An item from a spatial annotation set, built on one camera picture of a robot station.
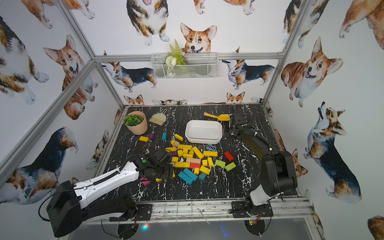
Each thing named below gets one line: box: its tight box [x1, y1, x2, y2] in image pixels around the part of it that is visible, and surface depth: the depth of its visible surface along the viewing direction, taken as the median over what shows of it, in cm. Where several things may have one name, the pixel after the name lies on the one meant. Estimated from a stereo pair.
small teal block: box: [199, 172, 207, 181], surface depth 87 cm
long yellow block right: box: [203, 150, 218, 157], surface depth 95 cm
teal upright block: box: [162, 132, 167, 141], surface depth 102 cm
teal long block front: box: [178, 171, 194, 185], surface depth 86 cm
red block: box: [224, 151, 234, 162], surface depth 95 cm
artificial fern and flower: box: [164, 39, 187, 79], surface depth 85 cm
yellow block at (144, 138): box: [139, 136, 150, 143], surface depth 103 cm
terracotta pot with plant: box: [123, 111, 148, 135], surface depth 99 cm
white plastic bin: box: [185, 120, 223, 144], surface depth 106 cm
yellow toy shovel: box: [203, 112, 230, 121], surface depth 116 cm
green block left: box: [215, 159, 226, 168], surface depth 92 cm
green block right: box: [225, 162, 237, 172], surface depth 90 cm
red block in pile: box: [190, 162, 201, 169], surface depth 90 cm
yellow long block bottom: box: [174, 162, 191, 168], surface depth 91 cm
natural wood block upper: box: [186, 157, 201, 164], surface depth 92 cm
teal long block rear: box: [183, 167, 198, 182], surface depth 87 cm
